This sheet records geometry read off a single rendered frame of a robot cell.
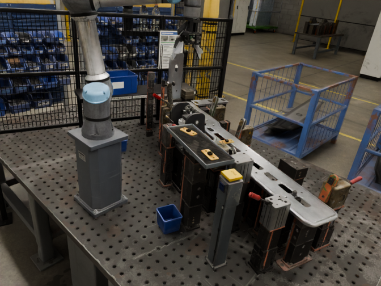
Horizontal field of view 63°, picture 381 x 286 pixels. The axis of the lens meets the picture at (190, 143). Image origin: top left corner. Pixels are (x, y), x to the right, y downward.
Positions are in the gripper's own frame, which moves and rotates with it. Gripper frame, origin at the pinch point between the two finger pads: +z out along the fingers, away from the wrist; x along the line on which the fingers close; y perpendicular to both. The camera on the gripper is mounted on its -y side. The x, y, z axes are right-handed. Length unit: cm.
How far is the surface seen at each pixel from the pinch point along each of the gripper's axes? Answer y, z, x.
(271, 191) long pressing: 58, 44, 17
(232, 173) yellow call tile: 60, 28, -8
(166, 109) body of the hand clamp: -33, 40, 7
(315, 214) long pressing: 77, 44, 24
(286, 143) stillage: -99, 128, 200
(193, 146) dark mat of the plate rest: 35.8, 28.1, -11.9
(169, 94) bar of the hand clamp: -34.0, 29.9, 8.8
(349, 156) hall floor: -68, 145, 286
